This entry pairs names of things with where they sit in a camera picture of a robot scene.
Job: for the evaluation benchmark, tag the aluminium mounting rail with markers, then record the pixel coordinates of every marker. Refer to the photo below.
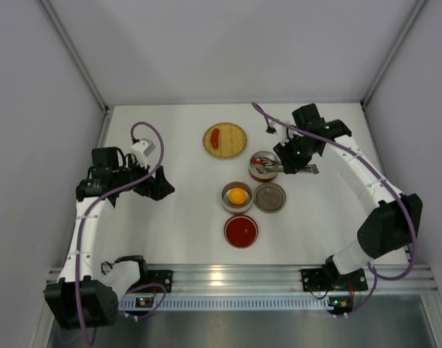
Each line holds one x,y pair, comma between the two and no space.
264,287

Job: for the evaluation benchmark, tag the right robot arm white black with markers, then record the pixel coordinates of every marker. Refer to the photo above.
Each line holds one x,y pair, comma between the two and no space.
393,218

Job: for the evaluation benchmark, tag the metal tongs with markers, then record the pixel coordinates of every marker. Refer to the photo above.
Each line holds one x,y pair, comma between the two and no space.
279,167

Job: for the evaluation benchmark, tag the beige round lid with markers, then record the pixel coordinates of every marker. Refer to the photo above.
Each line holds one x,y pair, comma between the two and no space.
270,198

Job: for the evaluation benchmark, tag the yellow egg tart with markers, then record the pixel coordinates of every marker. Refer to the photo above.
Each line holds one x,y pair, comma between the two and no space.
237,196

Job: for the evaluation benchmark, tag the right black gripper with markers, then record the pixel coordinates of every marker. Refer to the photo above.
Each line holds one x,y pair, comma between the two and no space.
290,159

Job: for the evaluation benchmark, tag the red sausage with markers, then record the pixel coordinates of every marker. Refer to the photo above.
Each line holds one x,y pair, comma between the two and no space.
214,138

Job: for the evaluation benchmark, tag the steel bowl red rim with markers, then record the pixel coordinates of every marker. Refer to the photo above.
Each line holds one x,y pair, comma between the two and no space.
262,178

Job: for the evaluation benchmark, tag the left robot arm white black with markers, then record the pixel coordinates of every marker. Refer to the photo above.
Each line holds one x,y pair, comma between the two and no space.
84,295

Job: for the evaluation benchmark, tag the red round lid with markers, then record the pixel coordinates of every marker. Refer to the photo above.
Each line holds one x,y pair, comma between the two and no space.
241,231

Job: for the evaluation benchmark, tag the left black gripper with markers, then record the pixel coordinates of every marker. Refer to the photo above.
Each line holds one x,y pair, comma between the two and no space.
150,182

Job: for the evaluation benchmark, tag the round bamboo tray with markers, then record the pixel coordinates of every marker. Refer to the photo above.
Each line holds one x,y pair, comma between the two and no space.
233,141

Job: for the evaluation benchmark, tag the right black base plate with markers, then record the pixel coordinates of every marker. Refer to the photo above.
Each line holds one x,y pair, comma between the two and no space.
316,279

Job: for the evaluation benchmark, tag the steel bowl beige rim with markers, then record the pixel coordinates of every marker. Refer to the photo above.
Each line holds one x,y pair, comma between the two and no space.
236,209

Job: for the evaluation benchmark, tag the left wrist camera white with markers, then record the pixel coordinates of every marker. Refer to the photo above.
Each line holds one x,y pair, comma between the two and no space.
141,149

